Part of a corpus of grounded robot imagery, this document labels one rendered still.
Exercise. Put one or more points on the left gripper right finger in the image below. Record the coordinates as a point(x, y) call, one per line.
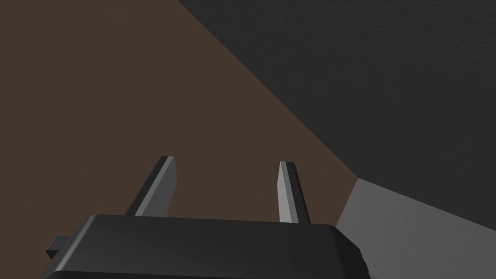
point(290, 197)

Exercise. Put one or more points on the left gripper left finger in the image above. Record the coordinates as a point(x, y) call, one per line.
point(157, 193)

